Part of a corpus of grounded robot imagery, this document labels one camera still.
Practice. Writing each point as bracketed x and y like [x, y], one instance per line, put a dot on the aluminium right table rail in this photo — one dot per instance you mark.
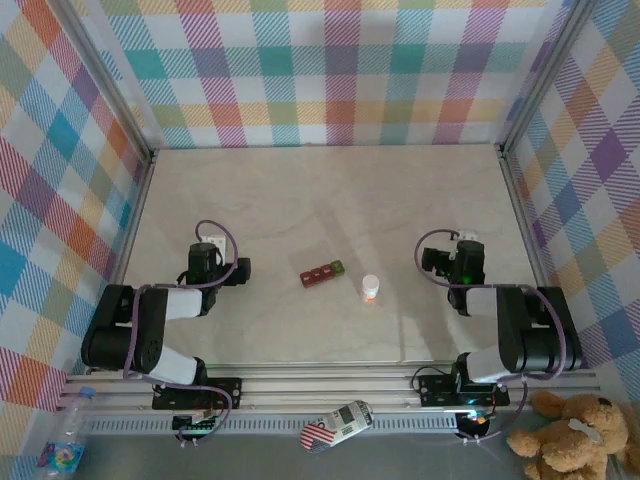
[517, 200]

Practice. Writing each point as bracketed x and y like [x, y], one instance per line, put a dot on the flag print newspaper can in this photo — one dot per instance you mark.
[340, 425]

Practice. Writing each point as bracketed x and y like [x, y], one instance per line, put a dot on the row of coloured blocks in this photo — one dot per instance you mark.
[320, 275]

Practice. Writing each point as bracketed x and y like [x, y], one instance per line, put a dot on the aluminium left frame post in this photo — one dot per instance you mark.
[108, 85]

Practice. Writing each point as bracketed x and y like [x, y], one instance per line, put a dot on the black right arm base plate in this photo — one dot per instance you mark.
[435, 390]

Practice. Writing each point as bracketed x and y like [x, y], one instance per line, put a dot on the right black electronics board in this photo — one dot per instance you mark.
[472, 424]

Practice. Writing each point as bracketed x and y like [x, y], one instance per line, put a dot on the black electronics board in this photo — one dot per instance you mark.
[195, 424]
[472, 424]

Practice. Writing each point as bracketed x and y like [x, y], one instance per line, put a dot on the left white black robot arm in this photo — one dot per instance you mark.
[150, 325]

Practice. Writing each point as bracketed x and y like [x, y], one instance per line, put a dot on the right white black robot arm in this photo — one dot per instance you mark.
[520, 325]

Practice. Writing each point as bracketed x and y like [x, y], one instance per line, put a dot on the brown teddy bear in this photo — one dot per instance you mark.
[575, 440]

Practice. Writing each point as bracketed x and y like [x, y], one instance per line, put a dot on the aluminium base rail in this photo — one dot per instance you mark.
[325, 385]

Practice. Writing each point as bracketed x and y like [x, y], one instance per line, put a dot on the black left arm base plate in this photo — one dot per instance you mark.
[225, 392]

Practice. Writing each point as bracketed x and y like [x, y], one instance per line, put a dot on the aluminium right frame post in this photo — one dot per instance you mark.
[545, 75]

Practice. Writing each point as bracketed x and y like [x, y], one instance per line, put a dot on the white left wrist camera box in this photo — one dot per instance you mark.
[217, 239]

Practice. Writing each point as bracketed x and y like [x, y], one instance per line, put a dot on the clear plastic water bottle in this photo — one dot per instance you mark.
[70, 430]

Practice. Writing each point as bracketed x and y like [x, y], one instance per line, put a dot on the aluminium table rail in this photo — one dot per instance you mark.
[140, 200]
[517, 200]

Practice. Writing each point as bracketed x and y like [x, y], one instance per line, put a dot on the aluminium left table rail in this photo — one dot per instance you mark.
[140, 200]

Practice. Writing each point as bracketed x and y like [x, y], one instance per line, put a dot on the aluminium frame post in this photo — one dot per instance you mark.
[545, 75]
[108, 85]

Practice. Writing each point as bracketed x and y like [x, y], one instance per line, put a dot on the left black electronics board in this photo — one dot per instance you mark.
[195, 424]

